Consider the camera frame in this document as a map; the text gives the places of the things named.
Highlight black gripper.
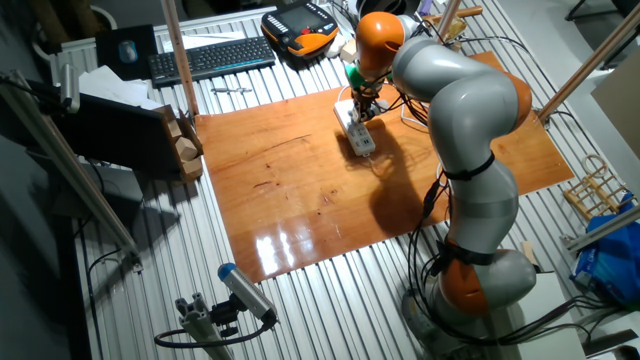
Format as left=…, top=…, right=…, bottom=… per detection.
left=351, top=87, right=383, bottom=124

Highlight white bulb holder with bulb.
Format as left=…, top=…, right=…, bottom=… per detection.
left=350, top=98, right=390, bottom=125

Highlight white power strip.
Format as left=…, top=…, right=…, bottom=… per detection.
left=333, top=98, right=377, bottom=158

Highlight white rounded object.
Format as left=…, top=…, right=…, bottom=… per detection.
left=323, top=33, right=347, bottom=59

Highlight black round drum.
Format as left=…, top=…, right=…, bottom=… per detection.
left=354, top=0, right=409, bottom=19

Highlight brown wooden board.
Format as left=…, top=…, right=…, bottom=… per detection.
left=193, top=49, right=576, bottom=284

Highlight orange and black teach pendant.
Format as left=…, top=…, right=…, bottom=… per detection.
left=260, top=0, right=341, bottom=59

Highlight black keyboard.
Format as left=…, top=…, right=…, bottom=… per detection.
left=147, top=35, right=277, bottom=87

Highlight white paper sheets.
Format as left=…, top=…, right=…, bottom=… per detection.
left=162, top=30, right=247, bottom=54
left=77, top=64, right=164, bottom=111

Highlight wooden stick rack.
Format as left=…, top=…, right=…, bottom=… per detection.
left=562, top=153, right=636, bottom=222

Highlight grey computer mouse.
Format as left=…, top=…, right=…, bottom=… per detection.
left=117, top=38, right=139, bottom=65

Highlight beige cardboard panel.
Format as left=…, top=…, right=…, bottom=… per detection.
left=589, top=47, right=640, bottom=166

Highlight black flat panel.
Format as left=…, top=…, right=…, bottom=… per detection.
left=29, top=92, right=176, bottom=181

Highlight black mouse pad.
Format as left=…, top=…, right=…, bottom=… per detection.
left=94, top=23, right=160, bottom=82

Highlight blue bag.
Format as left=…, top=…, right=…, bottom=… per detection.
left=569, top=192, right=640, bottom=309

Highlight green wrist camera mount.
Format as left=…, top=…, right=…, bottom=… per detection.
left=344, top=62, right=369, bottom=92

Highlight white power strip cable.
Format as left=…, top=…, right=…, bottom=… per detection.
left=337, top=82, right=446, bottom=191

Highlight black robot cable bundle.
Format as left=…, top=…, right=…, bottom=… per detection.
left=349, top=14, right=609, bottom=347

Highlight silver depth camera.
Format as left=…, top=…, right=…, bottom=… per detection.
left=217, top=262, right=279, bottom=326
left=58, top=62, right=81, bottom=115

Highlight long aluminium frame bar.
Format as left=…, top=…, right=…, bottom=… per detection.
left=559, top=202, right=640, bottom=254
left=0, top=69, right=144, bottom=271

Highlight aluminium profile camera mount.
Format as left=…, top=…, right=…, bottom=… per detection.
left=174, top=292, right=236, bottom=360

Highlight black camera cable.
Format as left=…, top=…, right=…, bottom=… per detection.
left=153, top=314, right=279, bottom=350

